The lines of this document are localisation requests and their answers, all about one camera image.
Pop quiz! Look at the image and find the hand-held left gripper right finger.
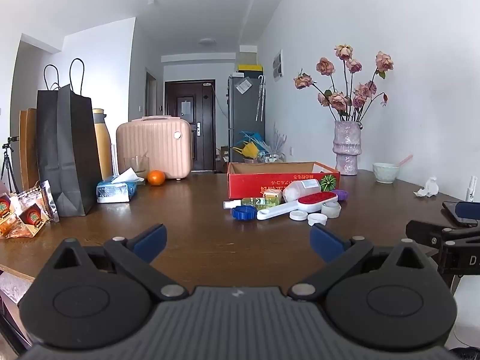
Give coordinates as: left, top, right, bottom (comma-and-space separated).
287, 223, 439, 301

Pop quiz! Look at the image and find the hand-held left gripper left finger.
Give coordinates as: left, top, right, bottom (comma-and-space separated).
35, 223, 188, 301

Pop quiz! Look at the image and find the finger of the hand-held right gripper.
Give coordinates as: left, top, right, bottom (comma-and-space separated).
455, 201, 480, 221
406, 220, 480, 248

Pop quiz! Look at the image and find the white red lint brush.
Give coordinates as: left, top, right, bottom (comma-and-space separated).
257, 191, 338, 221

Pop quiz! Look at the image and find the white plastic bottle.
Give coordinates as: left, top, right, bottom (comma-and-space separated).
282, 179, 322, 203

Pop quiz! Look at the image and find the green clear bottle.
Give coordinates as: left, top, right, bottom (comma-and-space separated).
224, 196, 278, 210

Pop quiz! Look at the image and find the red cardboard box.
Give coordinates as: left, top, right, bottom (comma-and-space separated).
227, 161, 341, 200

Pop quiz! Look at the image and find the blue ridged cap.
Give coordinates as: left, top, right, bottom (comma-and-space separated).
232, 207, 257, 221

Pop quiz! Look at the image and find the black smartphone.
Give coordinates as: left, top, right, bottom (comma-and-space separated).
442, 202, 479, 228

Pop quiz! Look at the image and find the small white spray bottle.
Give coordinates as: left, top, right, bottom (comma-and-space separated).
466, 175, 479, 202

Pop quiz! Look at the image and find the crumpled white tissue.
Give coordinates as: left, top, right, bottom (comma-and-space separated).
413, 176, 439, 197

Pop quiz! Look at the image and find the blue tissue pack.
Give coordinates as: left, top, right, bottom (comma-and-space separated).
96, 167, 145, 204

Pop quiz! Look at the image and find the white ceramic cup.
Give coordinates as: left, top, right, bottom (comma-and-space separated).
373, 163, 400, 184

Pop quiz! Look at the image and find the clear glass cup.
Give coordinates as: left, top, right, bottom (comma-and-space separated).
124, 156, 150, 185

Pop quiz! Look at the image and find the pink hard suitcase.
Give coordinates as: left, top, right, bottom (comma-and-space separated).
116, 116, 193, 179

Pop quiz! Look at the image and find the purple ceramic vase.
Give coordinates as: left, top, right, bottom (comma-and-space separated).
333, 121, 364, 176

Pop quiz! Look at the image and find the dark brown door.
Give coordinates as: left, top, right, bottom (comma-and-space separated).
165, 80, 216, 173

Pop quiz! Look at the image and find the silver snack packet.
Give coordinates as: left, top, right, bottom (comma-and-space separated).
39, 180, 60, 224

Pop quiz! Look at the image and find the yellow thermos jug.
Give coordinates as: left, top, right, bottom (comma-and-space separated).
92, 109, 113, 180

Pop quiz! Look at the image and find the dried lavender bunch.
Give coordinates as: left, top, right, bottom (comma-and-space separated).
264, 124, 286, 154

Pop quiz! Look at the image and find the yellow plastic item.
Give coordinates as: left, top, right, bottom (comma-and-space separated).
232, 142, 260, 159

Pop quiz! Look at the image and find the orange snack packet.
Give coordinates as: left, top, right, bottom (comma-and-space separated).
15, 191, 51, 238
0, 193, 17, 233

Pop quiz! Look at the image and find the black paper bag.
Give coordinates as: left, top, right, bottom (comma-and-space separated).
36, 59, 103, 217

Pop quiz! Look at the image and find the bunch of dried roses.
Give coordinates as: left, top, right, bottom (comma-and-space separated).
293, 44, 394, 122

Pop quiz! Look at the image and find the grey refrigerator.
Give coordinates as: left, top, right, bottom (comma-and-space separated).
228, 75, 265, 153

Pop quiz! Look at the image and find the white folded umbrella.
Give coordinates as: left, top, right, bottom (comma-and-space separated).
256, 75, 266, 122

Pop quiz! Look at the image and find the black tripod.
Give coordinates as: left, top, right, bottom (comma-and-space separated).
1, 136, 19, 194

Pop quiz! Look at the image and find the white cardboard box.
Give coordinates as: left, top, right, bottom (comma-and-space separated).
239, 45, 259, 64

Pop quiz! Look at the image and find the wall poster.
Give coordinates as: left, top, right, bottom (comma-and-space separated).
272, 49, 284, 82

